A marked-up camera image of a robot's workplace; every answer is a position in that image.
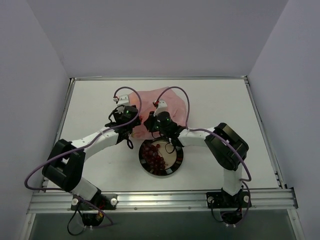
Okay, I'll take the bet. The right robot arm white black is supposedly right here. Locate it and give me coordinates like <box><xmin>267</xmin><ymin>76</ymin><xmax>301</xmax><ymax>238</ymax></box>
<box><xmin>143</xmin><ymin>111</ymin><xmax>252</xmax><ymax>207</ymax></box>

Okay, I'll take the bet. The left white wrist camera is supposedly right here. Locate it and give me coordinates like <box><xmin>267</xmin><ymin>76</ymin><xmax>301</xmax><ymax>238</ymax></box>
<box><xmin>113</xmin><ymin>94</ymin><xmax>131</xmax><ymax>106</ymax></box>

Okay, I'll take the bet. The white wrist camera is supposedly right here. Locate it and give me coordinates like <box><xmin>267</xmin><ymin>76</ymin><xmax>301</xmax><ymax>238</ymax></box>
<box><xmin>113</xmin><ymin>94</ymin><xmax>131</xmax><ymax>106</ymax></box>
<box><xmin>153</xmin><ymin>100</ymin><xmax>168</xmax><ymax>117</ymax></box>

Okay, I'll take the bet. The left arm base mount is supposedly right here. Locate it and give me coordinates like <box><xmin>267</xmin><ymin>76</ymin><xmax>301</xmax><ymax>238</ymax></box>
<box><xmin>70</xmin><ymin>193</ymin><xmax>118</xmax><ymax>211</ymax></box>

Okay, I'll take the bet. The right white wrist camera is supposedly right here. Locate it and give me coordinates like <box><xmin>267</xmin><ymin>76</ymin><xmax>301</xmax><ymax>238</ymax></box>
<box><xmin>153</xmin><ymin>100</ymin><xmax>168</xmax><ymax>117</ymax></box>

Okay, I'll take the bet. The pink plastic bag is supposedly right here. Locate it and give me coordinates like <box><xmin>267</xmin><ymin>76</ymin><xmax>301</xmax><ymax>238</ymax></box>
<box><xmin>131</xmin><ymin>87</ymin><xmax>188</xmax><ymax>140</ymax></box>

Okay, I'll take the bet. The round plate dark rim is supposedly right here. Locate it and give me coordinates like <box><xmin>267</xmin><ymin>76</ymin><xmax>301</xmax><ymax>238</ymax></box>
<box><xmin>138</xmin><ymin>138</ymin><xmax>184</xmax><ymax>178</ymax></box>

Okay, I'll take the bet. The red fake grape bunch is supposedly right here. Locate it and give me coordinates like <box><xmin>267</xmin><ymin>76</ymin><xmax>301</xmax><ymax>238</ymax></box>
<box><xmin>139</xmin><ymin>142</ymin><xmax>166</xmax><ymax>176</ymax></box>

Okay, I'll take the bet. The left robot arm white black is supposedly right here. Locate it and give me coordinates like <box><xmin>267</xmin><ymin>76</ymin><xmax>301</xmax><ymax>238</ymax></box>
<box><xmin>42</xmin><ymin>105</ymin><xmax>141</xmax><ymax>210</ymax></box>

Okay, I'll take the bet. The aluminium front rail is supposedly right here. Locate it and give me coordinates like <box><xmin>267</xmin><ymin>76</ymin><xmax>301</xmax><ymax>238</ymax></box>
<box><xmin>27</xmin><ymin>188</ymin><xmax>298</xmax><ymax>214</ymax></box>

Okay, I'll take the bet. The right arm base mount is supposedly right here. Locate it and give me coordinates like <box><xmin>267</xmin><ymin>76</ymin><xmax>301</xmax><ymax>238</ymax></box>
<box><xmin>206</xmin><ymin>190</ymin><xmax>252</xmax><ymax>209</ymax></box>

